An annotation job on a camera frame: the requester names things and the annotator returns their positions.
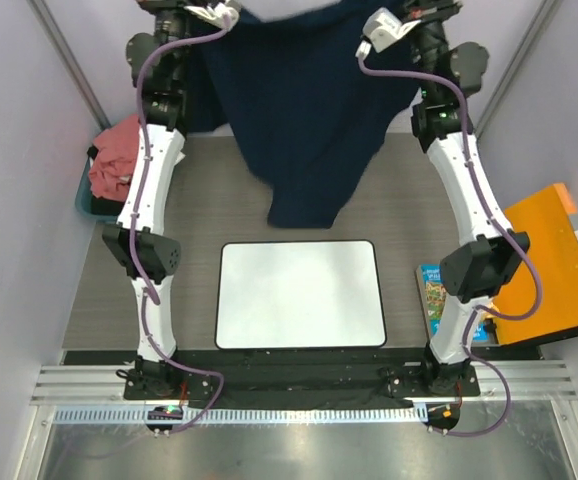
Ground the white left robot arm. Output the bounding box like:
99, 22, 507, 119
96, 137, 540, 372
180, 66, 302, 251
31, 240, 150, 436
102, 1, 191, 399

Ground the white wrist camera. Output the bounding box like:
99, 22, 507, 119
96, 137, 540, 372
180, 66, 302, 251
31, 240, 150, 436
355, 8, 421, 60
184, 0, 242, 29

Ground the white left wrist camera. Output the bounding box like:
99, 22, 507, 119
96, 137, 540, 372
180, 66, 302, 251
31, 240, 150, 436
184, 0, 242, 29

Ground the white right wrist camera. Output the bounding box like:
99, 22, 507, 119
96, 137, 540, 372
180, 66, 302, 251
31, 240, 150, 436
355, 8, 421, 60

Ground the navy blue t-shirt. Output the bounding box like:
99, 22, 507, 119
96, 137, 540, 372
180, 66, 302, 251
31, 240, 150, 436
187, 1, 418, 229

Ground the white mat with black border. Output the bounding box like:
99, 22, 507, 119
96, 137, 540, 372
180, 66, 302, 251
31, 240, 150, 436
215, 240, 387, 350

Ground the orange board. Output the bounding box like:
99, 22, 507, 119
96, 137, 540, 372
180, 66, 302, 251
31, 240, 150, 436
494, 183, 578, 346

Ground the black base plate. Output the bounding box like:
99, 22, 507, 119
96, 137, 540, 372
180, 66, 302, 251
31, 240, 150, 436
122, 348, 480, 410

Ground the teal laundry basket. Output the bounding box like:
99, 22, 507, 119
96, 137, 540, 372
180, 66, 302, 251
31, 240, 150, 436
75, 145, 118, 223

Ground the colourful picture book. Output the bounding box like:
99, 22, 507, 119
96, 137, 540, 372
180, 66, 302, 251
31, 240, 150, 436
415, 264, 498, 345

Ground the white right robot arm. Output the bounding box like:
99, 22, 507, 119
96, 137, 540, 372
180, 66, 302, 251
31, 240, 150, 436
403, 1, 530, 395

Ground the white slotted cable duct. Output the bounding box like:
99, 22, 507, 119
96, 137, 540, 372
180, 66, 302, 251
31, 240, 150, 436
53, 404, 428, 426

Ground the pink crumpled t-shirt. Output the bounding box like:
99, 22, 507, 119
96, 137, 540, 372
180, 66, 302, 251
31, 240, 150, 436
88, 114, 140, 202

